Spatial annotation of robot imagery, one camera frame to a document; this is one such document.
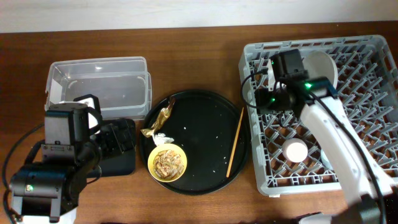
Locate wooden chopstick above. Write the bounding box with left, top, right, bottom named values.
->
left=226, top=107, right=244, bottom=178

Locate clear plastic storage bin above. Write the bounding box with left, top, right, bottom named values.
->
left=45, top=57, right=152, bottom=120

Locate blue cup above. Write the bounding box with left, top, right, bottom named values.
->
left=320, top=149, right=333, bottom=170

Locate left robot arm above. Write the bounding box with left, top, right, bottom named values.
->
left=3, top=102, right=136, bottom=223

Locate pink cup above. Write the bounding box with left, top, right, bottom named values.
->
left=282, top=138, right=308, bottom=162

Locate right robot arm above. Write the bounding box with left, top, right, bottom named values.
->
left=255, top=49, right=397, bottom=223

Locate white tissue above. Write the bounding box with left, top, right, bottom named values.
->
left=152, top=133, right=174, bottom=146

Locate round black serving tray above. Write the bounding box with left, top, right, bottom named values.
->
left=139, top=89, right=251, bottom=196

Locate black rectangular tray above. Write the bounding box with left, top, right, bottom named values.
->
left=88, top=133, right=136, bottom=178

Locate yellow bowl with scraps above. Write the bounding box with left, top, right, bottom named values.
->
left=147, top=144, right=188, bottom=182

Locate gold foil wrapper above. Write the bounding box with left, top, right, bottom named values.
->
left=141, top=98, right=175, bottom=138

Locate grey dishwasher rack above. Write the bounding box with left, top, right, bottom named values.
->
left=238, top=35, right=397, bottom=197

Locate white round plate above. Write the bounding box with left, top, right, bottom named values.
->
left=303, top=51, right=338, bottom=88

